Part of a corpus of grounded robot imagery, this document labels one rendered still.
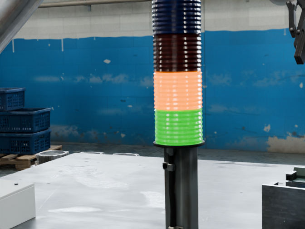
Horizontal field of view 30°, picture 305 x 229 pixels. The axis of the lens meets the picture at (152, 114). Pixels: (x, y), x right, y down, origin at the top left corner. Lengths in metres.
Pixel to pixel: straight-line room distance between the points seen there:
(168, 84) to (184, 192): 0.14
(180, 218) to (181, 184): 0.04
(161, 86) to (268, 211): 0.33
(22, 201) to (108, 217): 0.18
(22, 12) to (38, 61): 6.28
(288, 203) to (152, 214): 0.41
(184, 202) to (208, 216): 0.51
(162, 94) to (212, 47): 5.91
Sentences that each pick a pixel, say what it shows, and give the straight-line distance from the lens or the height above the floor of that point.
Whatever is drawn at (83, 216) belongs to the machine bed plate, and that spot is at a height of 0.80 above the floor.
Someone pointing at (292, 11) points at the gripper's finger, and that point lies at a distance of 1.38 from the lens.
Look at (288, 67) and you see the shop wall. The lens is 6.38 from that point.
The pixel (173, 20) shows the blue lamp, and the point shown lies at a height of 1.18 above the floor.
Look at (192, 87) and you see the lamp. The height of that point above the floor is 1.10.
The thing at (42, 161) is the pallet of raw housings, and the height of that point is 0.52.
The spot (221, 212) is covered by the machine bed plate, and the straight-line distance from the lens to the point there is 1.24.
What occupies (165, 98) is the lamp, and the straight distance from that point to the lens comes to 0.68.
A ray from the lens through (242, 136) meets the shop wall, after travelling 6.56.
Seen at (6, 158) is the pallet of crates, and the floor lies 0.11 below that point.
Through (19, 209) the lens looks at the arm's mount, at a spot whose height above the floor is 0.83.
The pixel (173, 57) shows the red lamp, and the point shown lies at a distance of 0.67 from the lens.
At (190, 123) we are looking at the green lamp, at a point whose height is 1.06.
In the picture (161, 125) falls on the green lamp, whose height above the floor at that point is 1.06.
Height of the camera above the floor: 1.15
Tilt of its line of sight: 6 degrees down
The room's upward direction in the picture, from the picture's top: 1 degrees counter-clockwise
